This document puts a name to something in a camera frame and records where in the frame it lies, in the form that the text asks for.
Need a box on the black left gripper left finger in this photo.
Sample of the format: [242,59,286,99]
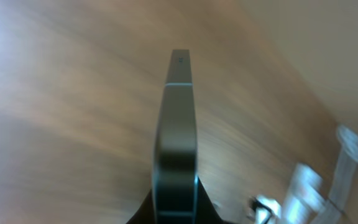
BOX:
[126,190,154,224]

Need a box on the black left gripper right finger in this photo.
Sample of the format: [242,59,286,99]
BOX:
[196,179,224,224]

